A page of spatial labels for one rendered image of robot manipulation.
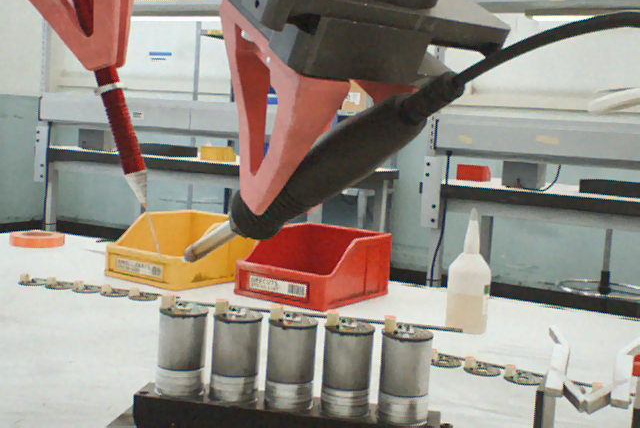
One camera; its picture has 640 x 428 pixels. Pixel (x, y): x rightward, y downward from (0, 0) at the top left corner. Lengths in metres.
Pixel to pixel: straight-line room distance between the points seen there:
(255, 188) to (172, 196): 5.64
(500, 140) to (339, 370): 2.34
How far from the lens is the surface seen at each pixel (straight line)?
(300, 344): 0.41
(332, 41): 0.27
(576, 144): 2.67
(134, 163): 0.42
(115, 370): 0.55
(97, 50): 0.42
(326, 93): 0.28
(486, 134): 2.74
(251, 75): 0.32
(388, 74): 0.29
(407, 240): 5.12
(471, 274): 0.69
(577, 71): 4.86
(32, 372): 0.55
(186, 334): 0.42
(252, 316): 0.42
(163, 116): 3.32
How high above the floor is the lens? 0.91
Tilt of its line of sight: 4 degrees down
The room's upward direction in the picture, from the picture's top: 4 degrees clockwise
